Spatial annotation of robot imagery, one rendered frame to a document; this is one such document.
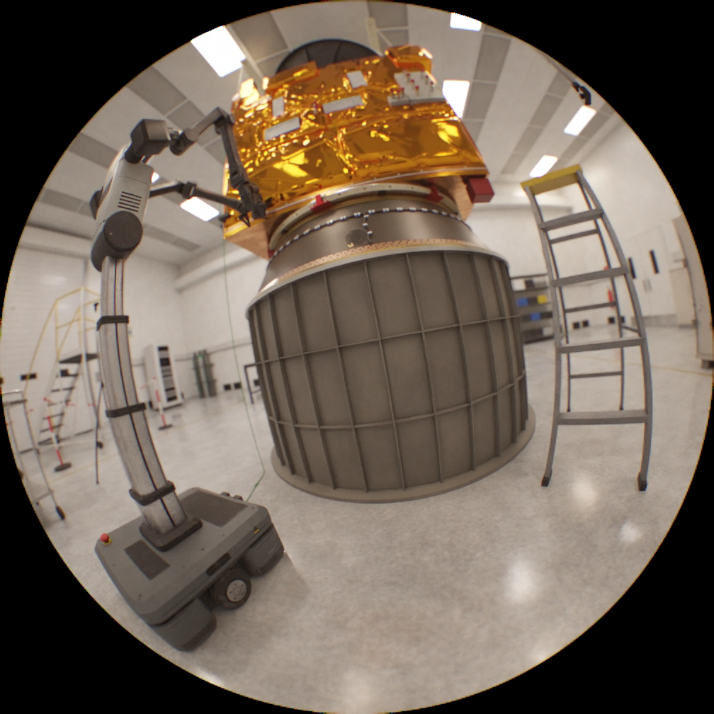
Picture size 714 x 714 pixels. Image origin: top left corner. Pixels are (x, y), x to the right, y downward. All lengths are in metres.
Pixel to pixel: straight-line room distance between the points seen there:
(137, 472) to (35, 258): 7.71
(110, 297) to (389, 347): 1.11
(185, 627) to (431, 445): 1.22
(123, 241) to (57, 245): 7.41
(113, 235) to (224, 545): 1.03
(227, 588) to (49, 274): 7.97
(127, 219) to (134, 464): 0.78
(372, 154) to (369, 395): 1.53
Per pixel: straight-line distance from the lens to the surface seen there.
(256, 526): 0.96
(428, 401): 1.18
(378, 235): 1.30
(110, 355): 0.89
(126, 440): 0.88
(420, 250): 1.18
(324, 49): 3.73
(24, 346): 7.61
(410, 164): 1.81
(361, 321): 1.13
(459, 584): 0.92
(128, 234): 0.98
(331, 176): 1.81
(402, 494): 1.29
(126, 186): 1.07
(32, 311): 7.84
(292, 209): 1.81
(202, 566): 0.86
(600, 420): 1.24
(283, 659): 0.88
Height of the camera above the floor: 0.77
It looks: 2 degrees down
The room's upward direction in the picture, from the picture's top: 11 degrees counter-clockwise
